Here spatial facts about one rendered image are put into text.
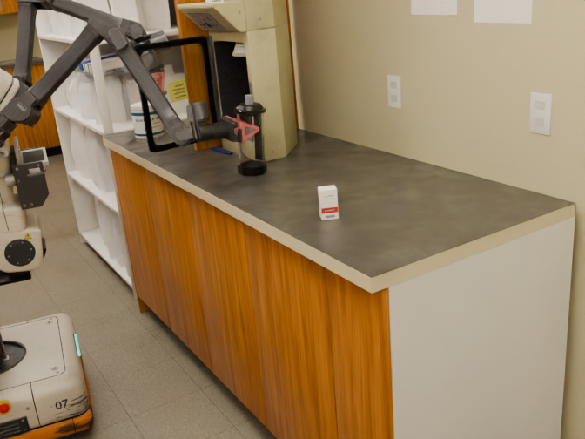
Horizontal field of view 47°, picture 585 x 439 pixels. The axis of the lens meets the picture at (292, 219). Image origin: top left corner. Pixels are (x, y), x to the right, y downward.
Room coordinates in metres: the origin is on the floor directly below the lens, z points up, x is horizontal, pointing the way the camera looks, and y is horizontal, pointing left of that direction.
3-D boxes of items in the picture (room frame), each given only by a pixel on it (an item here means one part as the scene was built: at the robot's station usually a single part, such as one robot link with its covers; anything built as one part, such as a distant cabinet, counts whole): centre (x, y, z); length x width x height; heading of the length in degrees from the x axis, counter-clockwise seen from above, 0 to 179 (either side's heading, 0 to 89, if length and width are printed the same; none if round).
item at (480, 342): (2.41, 0.03, 0.45); 2.05 x 0.67 x 0.90; 30
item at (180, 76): (2.57, 0.39, 1.19); 0.30 x 0.01 x 0.40; 125
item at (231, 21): (2.51, 0.23, 1.46); 0.32 x 0.12 x 0.10; 30
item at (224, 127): (2.21, 0.21, 1.11); 0.10 x 0.07 x 0.07; 29
